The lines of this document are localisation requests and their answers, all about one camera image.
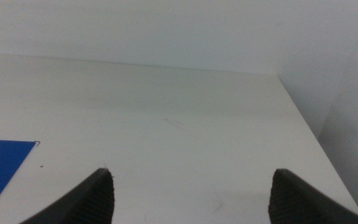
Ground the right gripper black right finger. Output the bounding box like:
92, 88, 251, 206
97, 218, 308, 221
267, 168, 358, 224

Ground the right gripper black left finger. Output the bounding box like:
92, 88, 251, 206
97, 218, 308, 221
19, 167, 116, 224

